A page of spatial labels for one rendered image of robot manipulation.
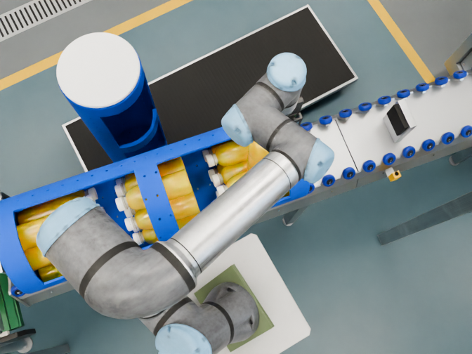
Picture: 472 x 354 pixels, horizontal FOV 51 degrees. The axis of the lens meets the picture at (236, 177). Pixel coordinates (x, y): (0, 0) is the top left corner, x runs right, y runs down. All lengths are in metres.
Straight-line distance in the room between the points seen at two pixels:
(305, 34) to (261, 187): 2.07
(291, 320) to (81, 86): 1.00
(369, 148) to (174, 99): 1.21
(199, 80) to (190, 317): 1.72
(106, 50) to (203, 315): 0.99
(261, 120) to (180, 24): 2.14
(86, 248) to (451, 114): 1.47
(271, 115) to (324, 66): 1.86
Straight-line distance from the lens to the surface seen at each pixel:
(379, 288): 2.68
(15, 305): 1.80
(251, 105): 0.94
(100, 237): 0.78
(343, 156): 1.75
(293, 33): 2.84
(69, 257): 0.79
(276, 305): 1.41
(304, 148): 0.88
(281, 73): 0.95
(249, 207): 0.81
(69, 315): 2.66
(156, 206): 1.36
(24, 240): 1.47
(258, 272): 1.41
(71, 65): 1.78
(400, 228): 2.39
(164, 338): 1.15
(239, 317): 1.22
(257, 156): 1.32
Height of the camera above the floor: 2.55
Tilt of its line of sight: 75 degrees down
